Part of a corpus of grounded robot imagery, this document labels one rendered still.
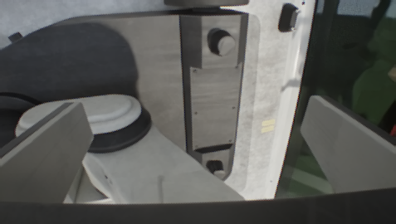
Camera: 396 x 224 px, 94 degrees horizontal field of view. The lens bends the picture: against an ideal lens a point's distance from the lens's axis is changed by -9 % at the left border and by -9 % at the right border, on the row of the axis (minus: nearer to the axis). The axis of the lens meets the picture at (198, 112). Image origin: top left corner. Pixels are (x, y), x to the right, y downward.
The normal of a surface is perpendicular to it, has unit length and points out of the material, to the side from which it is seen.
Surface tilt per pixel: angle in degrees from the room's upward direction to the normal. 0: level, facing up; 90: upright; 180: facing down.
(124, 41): 0
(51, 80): 0
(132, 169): 90
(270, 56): 0
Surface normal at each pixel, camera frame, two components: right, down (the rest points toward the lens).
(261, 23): 0.23, 0.51
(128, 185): -0.01, -0.85
